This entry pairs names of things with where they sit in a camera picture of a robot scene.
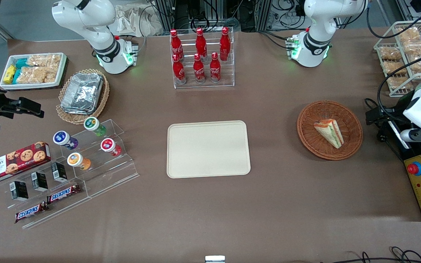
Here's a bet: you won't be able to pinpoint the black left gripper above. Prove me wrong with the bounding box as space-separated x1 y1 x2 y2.
365 89 421 127

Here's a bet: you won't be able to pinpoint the triangular sandwich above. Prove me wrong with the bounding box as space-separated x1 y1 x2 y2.
313 119 345 149

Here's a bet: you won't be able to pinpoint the white rectangular snack tray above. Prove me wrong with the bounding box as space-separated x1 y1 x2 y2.
0 52 68 91

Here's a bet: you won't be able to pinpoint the dark brown wicker basket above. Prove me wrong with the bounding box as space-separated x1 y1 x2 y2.
297 100 364 161

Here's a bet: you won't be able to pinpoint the light tan wicker basket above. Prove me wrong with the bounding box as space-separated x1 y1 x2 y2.
56 68 110 125

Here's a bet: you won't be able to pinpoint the beige plastic tray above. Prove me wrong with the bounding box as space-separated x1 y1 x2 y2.
166 120 251 179

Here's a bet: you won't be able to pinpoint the clear rice cracker packet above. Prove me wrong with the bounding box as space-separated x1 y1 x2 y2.
27 54 62 69
16 66 58 85

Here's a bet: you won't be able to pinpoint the yellow snack pack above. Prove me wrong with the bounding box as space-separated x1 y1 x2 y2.
3 65 17 85

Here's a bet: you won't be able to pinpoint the teal snack pack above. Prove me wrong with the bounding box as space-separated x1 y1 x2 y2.
12 58 31 85

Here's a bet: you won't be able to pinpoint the purple yogurt cup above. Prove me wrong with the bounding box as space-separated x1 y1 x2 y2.
53 130 79 150

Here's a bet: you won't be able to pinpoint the black countertop appliance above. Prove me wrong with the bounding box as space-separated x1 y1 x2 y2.
387 117 421 222

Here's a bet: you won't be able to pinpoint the red Walkers cookie box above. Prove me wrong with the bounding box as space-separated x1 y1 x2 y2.
0 141 52 186

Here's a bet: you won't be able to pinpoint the stack of foil trays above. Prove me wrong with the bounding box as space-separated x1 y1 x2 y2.
60 73 104 115

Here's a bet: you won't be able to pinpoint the green yogurt cup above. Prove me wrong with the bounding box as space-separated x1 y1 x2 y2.
83 117 107 137

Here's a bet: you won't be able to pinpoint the orange yogurt cup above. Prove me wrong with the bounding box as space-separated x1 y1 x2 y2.
67 152 91 171

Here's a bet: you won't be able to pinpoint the small black box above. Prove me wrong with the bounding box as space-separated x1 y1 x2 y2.
10 180 29 201
50 161 68 183
31 171 49 192

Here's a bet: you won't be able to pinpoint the red yogurt cup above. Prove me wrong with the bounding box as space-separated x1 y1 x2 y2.
100 138 122 157

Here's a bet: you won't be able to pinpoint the Snickers chocolate bar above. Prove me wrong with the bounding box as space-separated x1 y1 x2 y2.
15 201 49 224
46 183 81 204

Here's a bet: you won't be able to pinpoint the clear acrylic snack riser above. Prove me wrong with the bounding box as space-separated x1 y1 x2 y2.
0 161 91 230

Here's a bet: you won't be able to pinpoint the clear acrylic cup riser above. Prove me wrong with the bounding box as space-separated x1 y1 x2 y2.
59 118 140 200

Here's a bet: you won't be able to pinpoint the beige cloth bag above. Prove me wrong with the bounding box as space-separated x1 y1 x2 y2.
110 3 164 37

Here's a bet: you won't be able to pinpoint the red cola bottle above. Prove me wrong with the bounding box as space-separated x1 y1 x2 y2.
209 52 221 83
195 27 208 59
170 29 184 61
219 26 231 61
193 53 206 84
172 54 187 85

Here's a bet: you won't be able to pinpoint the clear acrylic bottle rack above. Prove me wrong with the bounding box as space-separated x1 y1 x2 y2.
170 27 235 89

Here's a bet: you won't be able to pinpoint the black power cable with plug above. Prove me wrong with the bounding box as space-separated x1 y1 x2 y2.
364 98 405 162

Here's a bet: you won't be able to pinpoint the white wire rack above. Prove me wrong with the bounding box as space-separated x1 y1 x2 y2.
373 20 421 98

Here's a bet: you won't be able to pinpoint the black looped cables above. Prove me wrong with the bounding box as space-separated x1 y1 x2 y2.
322 246 421 263

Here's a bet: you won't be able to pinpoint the equipment rack with cables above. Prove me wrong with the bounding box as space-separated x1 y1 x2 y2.
151 0 306 33

